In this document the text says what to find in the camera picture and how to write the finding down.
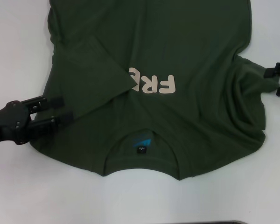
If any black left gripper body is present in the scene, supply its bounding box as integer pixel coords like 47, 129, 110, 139
0, 100, 32, 147

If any dark green FREE! t-shirt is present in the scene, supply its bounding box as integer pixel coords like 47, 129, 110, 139
29, 0, 280, 181

